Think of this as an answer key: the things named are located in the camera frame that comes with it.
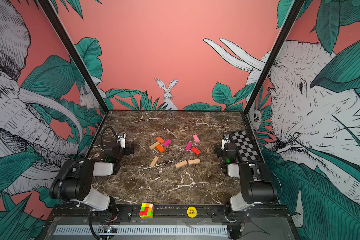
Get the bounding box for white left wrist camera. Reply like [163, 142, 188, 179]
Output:
[117, 133, 126, 149]

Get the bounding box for yellow big blind chip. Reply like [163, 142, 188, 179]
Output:
[187, 206, 198, 218]

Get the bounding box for white ventilation grille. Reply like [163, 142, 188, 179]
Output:
[53, 225, 229, 237]

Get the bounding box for orange block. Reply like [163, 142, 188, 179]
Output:
[156, 145, 165, 153]
[156, 137, 165, 144]

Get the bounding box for pink block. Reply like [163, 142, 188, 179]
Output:
[193, 134, 200, 143]

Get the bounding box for black front rail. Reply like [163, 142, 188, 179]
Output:
[48, 204, 292, 224]

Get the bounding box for small circuit board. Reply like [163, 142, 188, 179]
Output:
[99, 226, 118, 234]

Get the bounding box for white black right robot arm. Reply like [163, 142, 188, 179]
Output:
[214, 130, 278, 212]

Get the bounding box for black white checkerboard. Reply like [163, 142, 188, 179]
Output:
[229, 130, 261, 162]

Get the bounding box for colourful puzzle cube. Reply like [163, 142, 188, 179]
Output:
[139, 203, 154, 219]

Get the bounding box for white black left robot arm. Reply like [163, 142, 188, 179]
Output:
[49, 126, 134, 215]

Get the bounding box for natural wood block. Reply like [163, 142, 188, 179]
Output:
[176, 160, 188, 168]
[188, 159, 201, 165]
[150, 156, 159, 168]
[150, 142, 160, 150]

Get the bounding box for red block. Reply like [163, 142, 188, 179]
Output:
[191, 147, 201, 155]

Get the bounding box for magenta block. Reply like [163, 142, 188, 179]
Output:
[163, 139, 172, 147]
[186, 142, 193, 151]

